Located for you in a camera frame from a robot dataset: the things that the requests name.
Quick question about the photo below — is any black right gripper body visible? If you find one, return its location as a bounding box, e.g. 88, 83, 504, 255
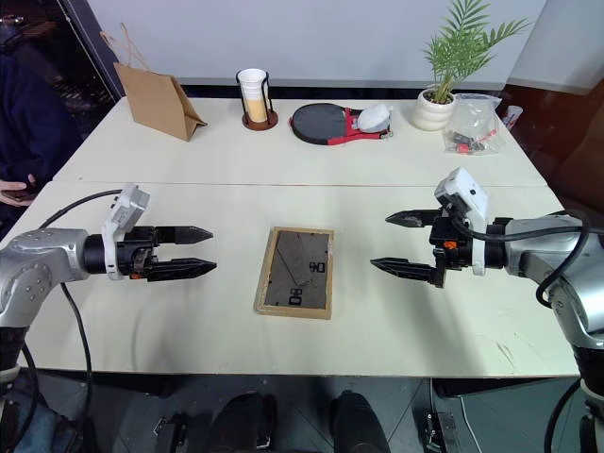
428, 207, 474, 290

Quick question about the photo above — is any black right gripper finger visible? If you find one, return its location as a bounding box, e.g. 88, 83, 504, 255
369, 257, 439, 284
384, 209, 443, 230

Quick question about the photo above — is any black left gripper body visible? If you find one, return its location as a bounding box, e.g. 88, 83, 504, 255
115, 226, 159, 282

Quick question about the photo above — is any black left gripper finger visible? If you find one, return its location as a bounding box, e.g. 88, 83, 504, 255
153, 225, 214, 246
146, 257, 219, 284

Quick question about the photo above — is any bystander bare hand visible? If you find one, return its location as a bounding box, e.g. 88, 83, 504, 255
0, 174, 40, 207

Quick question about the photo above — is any black and red paddle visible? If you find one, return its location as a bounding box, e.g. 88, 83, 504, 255
324, 107, 395, 148

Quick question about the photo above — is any white ribbed plant pot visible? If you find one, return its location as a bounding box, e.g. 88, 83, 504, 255
413, 88, 457, 132

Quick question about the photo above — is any clear plastic parts bag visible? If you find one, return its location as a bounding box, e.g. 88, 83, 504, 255
442, 92, 506, 157

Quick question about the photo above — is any black round flat pouch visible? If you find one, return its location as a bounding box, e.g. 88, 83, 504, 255
288, 103, 353, 144

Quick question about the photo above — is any brown paper bag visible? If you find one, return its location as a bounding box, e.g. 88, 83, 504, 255
99, 22, 210, 143

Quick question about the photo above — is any white paper cup stack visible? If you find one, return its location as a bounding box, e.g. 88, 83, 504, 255
236, 68, 268, 125

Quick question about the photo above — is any dark rounded shape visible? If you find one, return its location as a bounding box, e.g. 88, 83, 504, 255
206, 390, 278, 453
328, 389, 392, 453

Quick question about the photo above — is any person in dark clothing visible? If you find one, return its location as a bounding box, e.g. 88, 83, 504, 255
0, 51, 84, 227

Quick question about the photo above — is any green palm plant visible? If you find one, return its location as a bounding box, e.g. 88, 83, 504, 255
422, 0, 532, 103

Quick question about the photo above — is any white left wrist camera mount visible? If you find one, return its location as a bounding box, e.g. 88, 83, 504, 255
100, 184, 152, 281

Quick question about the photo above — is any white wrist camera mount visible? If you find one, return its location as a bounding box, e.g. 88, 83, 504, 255
100, 184, 152, 281
433, 166, 490, 277

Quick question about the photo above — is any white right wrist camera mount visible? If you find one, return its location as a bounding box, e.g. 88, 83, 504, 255
433, 166, 490, 277

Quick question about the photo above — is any wooden picture frame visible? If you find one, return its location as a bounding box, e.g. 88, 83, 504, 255
253, 226, 336, 321

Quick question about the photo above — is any black wire cup holder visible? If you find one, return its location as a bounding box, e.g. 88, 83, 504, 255
241, 70, 280, 130

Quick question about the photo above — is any black table leg bracket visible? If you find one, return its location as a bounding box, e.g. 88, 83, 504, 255
152, 411, 189, 453
421, 409, 462, 453

